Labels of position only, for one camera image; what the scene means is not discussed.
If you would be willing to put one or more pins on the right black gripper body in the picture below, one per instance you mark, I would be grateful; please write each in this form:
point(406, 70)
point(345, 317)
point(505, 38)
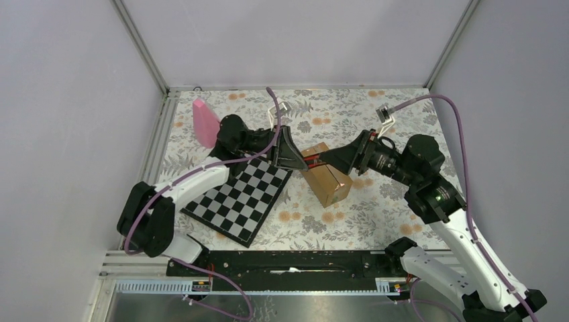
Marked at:
point(370, 156)

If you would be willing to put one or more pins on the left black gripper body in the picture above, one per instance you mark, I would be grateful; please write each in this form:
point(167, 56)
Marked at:
point(258, 141)

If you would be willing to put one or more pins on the red black utility knife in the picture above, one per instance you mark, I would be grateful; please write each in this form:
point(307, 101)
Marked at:
point(314, 161)

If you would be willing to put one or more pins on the brown cardboard express box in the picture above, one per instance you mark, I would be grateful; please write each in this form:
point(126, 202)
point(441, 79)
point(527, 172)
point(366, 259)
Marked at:
point(328, 184)

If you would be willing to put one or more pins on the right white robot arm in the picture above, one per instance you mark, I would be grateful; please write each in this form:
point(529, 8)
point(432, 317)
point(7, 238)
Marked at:
point(486, 290)

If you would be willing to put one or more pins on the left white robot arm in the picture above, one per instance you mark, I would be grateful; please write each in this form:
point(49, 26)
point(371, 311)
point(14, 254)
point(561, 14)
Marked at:
point(147, 219)

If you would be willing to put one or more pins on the pink triangular block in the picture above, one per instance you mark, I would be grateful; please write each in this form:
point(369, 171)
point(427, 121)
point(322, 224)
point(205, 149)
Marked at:
point(206, 123)

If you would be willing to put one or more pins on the floral patterned table mat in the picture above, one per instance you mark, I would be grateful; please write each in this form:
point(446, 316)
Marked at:
point(372, 216)

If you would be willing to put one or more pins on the black white checkerboard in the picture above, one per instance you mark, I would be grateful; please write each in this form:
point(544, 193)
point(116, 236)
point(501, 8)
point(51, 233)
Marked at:
point(238, 208)

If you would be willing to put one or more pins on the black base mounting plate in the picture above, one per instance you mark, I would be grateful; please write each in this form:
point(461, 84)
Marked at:
point(297, 271)

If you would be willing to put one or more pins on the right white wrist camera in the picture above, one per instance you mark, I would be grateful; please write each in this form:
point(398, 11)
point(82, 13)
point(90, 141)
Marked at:
point(387, 120)

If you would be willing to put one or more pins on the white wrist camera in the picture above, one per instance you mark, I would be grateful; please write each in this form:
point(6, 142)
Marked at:
point(274, 111)
point(387, 120)

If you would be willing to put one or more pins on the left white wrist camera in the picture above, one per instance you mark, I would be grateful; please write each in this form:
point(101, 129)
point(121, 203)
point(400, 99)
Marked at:
point(274, 111)

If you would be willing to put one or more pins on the right aluminium corner post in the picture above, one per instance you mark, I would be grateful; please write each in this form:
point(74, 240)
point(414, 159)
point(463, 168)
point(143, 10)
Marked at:
point(454, 38)

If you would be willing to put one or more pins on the aluminium corner post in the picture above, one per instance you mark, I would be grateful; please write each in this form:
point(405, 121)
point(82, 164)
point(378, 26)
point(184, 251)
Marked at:
point(454, 38)
point(140, 45)

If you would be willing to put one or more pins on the left aluminium corner post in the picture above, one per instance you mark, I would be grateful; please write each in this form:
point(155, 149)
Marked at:
point(140, 45)

